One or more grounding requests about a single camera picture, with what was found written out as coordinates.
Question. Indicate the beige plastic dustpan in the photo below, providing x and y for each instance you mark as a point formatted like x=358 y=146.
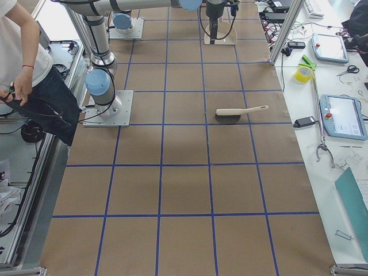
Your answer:
x=225 y=35

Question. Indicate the yellow tape roll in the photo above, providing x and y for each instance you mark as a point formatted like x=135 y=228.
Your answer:
x=303 y=74

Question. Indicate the green plastic clamp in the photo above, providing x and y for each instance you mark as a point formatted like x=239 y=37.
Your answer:
x=308 y=63

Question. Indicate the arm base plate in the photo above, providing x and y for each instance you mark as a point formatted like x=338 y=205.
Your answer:
x=118 y=114
x=135 y=32

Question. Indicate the white crumpled cloth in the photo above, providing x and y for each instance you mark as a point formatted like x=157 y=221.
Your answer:
x=10 y=196

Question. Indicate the far teach pendant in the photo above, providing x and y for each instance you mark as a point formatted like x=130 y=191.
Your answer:
x=329 y=48

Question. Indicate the black power adapter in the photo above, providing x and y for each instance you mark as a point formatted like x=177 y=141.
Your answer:
x=304 y=122

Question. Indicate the black scissors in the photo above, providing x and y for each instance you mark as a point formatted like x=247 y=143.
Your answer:
x=351 y=69

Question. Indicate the metal reacher grabber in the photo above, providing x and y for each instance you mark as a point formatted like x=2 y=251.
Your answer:
x=322 y=146

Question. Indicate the teach pendant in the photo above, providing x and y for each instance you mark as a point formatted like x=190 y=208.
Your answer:
x=329 y=48
x=342 y=117

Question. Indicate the person in white shirt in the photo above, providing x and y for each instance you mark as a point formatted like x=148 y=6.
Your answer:
x=51 y=103

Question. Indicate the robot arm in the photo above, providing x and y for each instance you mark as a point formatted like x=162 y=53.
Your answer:
x=88 y=18

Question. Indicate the bystander hand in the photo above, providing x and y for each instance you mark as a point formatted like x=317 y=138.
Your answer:
x=23 y=86

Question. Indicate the near teach pendant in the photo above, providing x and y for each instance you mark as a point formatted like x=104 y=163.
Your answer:
x=342 y=117

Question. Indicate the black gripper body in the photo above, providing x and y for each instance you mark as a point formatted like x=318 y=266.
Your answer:
x=213 y=12

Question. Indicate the aluminium frame post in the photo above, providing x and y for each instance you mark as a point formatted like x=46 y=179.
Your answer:
x=285 y=30

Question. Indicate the teal folder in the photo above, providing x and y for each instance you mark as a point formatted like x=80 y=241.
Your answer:
x=354 y=205

